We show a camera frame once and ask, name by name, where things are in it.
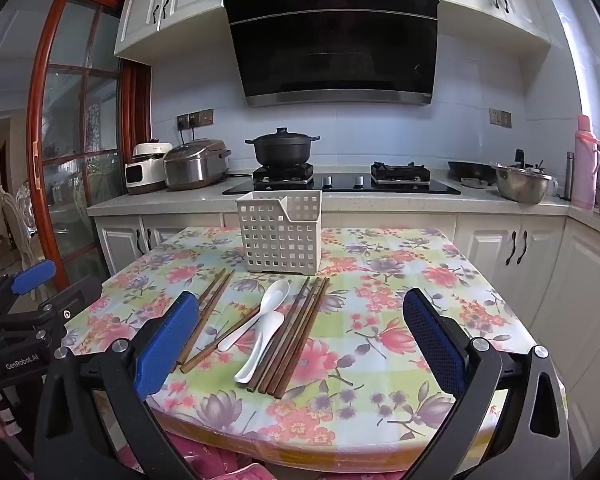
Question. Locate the speckled kitchen countertop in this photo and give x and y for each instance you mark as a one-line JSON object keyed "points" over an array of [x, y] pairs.
{"points": [[180, 202]]}

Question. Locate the wall socket panel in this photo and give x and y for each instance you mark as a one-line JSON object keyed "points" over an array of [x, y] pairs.
{"points": [[500, 117]]}

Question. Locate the floral tablecloth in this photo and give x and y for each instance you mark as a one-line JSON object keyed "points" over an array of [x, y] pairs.
{"points": [[380, 310]]}

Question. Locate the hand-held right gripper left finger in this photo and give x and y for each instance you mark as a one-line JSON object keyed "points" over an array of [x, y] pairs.
{"points": [[165, 345]]}

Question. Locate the red wooden glass door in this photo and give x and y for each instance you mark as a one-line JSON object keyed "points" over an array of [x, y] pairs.
{"points": [[35, 110]]}

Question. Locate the white ceramic spoon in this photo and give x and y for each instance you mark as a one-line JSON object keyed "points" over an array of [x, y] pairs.
{"points": [[271, 322], [275, 295]]}

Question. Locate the black kitchen tool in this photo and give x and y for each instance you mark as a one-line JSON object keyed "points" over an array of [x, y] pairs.
{"points": [[519, 156]]}

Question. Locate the slim steel bottle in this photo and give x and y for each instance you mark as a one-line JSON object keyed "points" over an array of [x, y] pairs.
{"points": [[570, 175]]}

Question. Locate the black glass gas cooktop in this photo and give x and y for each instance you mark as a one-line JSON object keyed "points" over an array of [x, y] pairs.
{"points": [[280, 189]]}

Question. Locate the silver rice cooker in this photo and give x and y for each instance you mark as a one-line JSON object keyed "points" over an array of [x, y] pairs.
{"points": [[192, 167]]}

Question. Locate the black range hood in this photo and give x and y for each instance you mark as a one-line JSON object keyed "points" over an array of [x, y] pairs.
{"points": [[330, 35]]}

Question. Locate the pink thermos flask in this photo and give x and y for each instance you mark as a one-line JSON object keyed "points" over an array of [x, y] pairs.
{"points": [[585, 170]]}

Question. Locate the black lidded cooking pot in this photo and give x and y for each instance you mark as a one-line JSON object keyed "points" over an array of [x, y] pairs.
{"points": [[280, 150]]}

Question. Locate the white small cooker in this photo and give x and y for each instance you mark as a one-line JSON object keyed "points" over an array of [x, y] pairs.
{"points": [[142, 172]]}

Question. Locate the brown wooden chopstick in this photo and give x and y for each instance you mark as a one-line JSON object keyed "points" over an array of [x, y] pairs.
{"points": [[205, 318], [303, 340], [285, 340], [212, 284], [205, 351], [299, 295], [294, 340]]}

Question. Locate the large steel bowl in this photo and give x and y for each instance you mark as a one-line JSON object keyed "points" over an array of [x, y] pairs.
{"points": [[522, 187]]}

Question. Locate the white perforated utensil basket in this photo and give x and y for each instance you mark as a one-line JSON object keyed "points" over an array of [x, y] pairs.
{"points": [[280, 240]]}

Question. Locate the white ornate chair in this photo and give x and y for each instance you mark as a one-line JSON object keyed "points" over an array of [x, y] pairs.
{"points": [[15, 210]]}

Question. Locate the black wok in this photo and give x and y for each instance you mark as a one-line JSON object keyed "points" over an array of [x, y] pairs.
{"points": [[472, 170]]}

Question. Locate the wall socket strip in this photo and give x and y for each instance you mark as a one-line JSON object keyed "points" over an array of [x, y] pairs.
{"points": [[202, 117]]}

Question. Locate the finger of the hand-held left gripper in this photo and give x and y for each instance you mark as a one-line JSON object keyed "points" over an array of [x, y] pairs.
{"points": [[30, 277], [75, 302]]}

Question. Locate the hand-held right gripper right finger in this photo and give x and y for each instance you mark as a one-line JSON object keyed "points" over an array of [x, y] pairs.
{"points": [[432, 340]]}

